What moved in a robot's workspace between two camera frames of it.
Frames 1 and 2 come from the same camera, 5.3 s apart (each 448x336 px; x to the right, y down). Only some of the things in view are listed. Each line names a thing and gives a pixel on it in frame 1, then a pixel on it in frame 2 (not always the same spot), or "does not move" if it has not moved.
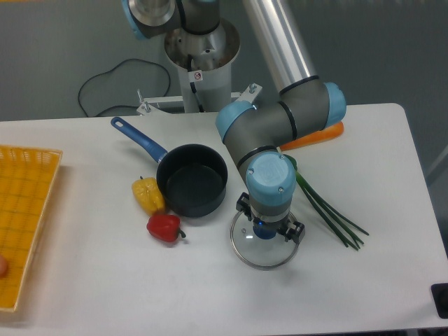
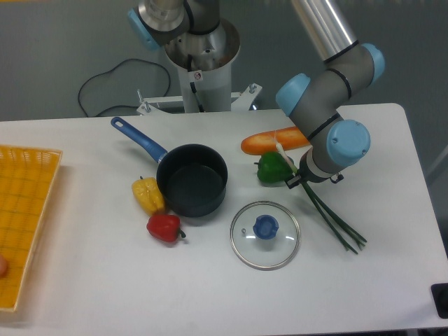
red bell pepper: (165, 227) does not move
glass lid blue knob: (259, 253) does not move
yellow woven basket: (27, 179) does not move
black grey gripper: (295, 230) to (308, 171)
